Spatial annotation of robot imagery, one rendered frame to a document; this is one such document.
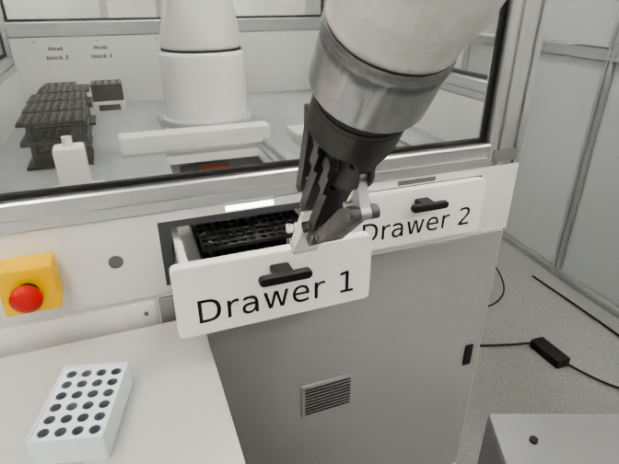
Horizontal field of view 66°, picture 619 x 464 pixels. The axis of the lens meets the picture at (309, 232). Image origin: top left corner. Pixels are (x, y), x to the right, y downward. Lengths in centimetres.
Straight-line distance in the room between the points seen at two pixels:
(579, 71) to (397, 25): 225
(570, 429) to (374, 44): 44
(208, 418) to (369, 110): 47
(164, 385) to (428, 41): 58
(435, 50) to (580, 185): 221
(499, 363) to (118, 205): 158
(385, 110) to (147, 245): 54
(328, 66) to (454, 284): 82
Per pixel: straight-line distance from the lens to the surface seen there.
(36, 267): 76
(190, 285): 65
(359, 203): 39
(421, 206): 86
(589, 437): 59
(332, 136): 35
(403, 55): 29
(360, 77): 30
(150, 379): 74
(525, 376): 198
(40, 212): 76
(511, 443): 55
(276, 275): 64
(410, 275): 100
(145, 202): 76
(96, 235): 78
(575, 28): 254
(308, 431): 115
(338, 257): 70
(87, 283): 81
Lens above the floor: 124
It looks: 26 degrees down
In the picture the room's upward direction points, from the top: straight up
